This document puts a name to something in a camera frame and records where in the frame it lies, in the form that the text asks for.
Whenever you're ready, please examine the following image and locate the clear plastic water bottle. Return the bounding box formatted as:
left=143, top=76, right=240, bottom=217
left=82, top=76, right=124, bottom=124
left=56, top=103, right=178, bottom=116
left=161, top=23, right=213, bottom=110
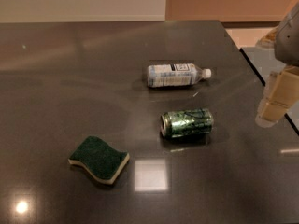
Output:
left=147, top=63, right=212, bottom=88

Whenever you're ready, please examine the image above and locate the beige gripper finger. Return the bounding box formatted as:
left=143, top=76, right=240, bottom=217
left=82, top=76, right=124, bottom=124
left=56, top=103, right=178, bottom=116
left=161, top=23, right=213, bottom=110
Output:
left=255, top=65, right=299, bottom=128

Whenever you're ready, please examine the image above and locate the green and yellow sponge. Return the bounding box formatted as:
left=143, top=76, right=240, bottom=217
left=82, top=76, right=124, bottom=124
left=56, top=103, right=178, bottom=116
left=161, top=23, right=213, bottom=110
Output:
left=68, top=136, right=130, bottom=185

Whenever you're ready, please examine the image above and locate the green soda can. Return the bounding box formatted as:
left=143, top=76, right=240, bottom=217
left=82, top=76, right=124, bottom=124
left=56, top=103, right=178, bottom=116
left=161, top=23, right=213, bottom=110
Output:
left=161, top=108, right=214, bottom=138

